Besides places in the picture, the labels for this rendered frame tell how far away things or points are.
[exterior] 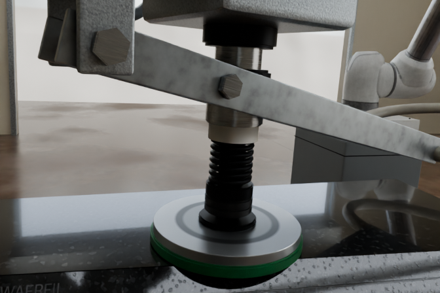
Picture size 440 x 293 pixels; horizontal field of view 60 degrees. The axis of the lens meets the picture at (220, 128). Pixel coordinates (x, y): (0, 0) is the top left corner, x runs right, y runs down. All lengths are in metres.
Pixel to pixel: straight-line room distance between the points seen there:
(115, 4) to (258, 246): 0.33
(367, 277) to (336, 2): 0.36
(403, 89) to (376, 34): 5.14
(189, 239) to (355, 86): 1.34
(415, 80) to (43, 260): 1.59
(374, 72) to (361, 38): 5.01
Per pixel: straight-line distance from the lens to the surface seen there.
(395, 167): 1.75
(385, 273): 0.60
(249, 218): 0.56
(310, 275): 0.55
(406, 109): 1.22
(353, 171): 1.62
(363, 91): 1.74
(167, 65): 0.40
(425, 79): 1.85
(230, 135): 0.50
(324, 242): 0.61
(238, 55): 0.49
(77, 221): 0.64
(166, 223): 0.55
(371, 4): 6.88
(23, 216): 0.67
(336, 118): 0.58
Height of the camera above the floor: 1.08
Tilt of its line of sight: 10 degrees down
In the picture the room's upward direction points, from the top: 4 degrees clockwise
